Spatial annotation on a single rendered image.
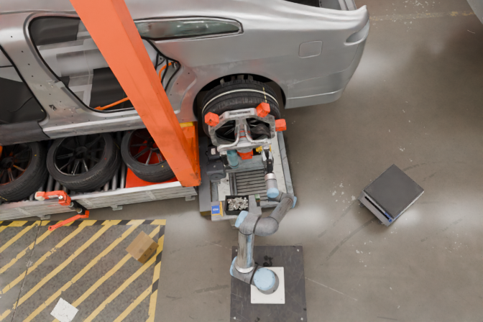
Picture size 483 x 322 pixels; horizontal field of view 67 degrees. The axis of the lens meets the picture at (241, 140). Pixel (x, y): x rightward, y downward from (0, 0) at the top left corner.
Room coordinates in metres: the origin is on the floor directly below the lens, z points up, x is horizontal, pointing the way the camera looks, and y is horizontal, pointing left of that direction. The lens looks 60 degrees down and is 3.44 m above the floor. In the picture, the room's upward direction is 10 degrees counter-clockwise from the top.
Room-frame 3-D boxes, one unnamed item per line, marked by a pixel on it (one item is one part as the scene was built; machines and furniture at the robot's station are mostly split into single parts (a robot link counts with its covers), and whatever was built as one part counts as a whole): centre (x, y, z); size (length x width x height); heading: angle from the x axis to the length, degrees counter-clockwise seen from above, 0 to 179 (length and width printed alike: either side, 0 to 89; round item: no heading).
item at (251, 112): (1.58, -0.02, 0.85); 0.54 x 0.07 x 0.54; 87
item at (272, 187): (1.05, -0.17, 0.80); 0.12 x 0.09 x 0.10; 177
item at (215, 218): (1.07, 0.15, 0.44); 0.43 x 0.17 x 0.03; 87
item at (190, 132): (1.73, 0.48, 0.69); 0.52 x 0.17 x 0.35; 177
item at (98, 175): (1.89, 1.55, 0.39); 0.66 x 0.66 x 0.24
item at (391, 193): (1.01, -1.24, 0.17); 0.43 x 0.36 x 0.34; 119
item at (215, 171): (1.66, 0.28, 0.26); 0.42 x 0.18 x 0.35; 177
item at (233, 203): (1.07, 0.13, 0.51); 0.20 x 0.14 x 0.13; 79
